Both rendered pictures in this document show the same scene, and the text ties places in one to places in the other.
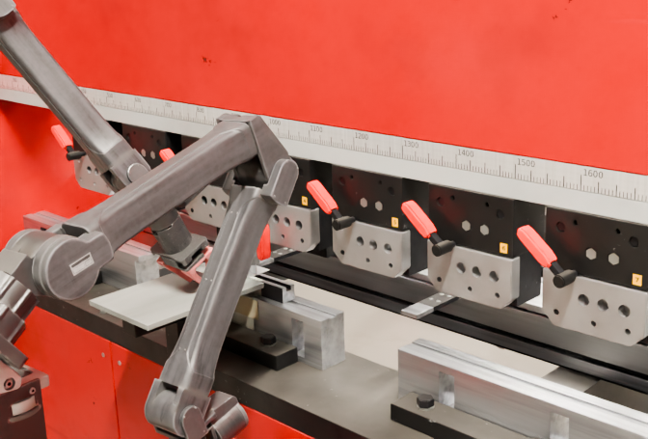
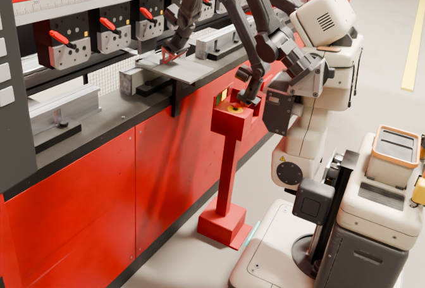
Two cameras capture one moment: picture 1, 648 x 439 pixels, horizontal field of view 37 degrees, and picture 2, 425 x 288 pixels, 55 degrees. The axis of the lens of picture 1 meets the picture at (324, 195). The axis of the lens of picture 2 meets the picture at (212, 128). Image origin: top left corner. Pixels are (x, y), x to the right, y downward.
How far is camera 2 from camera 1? 2.63 m
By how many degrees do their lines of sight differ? 96
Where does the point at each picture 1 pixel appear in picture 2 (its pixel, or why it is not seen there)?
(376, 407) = (209, 62)
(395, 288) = (135, 45)
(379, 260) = (209, 12)
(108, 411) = (129, 166)
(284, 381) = not seen: hidden behind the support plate
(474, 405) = (220, 43)
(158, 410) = (267, 68)
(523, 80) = not seen: outside the picture
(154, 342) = (161, 100)
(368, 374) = not seen: hidden behind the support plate
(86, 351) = (117, 149)
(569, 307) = (242, 0)
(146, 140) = (117, 11)
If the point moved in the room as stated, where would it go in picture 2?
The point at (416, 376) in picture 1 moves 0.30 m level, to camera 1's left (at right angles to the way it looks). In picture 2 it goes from (209, 47) to (224, 70)
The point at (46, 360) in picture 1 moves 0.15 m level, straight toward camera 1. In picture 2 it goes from (81, 189) to (123, 178)
